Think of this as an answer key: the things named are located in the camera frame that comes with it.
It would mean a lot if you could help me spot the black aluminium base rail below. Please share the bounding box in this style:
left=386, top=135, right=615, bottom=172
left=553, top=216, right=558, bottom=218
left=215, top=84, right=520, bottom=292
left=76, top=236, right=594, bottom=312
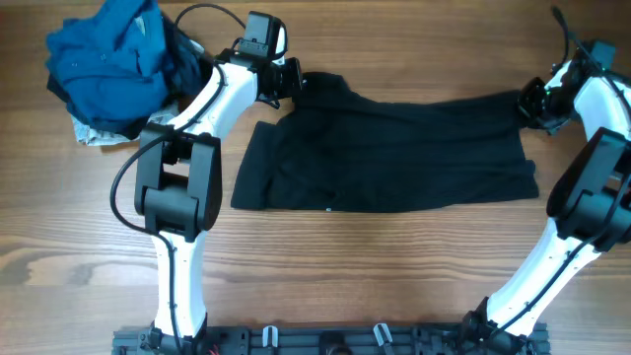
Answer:
left=111, top=323, right=551, bottom=355

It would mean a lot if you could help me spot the black polo shirt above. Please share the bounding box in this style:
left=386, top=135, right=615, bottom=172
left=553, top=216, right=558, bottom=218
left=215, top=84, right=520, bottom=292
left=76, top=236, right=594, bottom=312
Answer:
left=231, top=72, right=539, bottom=213

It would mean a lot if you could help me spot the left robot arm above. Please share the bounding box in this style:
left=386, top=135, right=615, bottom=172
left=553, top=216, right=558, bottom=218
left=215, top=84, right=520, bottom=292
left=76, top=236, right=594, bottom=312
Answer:
left=134, top=57, right=303, bottom=348

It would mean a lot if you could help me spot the white garment in pile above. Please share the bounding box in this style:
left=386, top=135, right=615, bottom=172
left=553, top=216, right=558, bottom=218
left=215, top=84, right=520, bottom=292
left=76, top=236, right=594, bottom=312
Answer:
left=70, top=39, right=212, bottom=146

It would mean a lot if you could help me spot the blue shirt on pile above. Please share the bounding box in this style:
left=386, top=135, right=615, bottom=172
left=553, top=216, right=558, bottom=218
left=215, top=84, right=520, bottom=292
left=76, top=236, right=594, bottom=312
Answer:
left=45, top=0, right=169, bottom=130

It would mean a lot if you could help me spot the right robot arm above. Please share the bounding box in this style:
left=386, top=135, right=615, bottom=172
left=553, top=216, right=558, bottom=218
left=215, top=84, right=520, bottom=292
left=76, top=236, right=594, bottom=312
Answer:
left=459, top=69, right=630, bottom=354

